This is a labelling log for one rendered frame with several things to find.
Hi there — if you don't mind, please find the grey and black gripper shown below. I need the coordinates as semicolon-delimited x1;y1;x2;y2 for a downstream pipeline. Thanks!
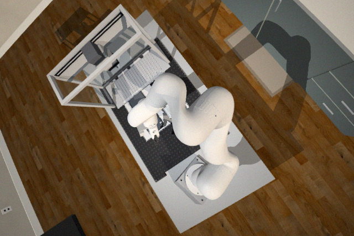
148;125;160;145

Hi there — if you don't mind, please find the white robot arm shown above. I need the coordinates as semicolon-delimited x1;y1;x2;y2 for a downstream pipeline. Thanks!
128;72;239;200

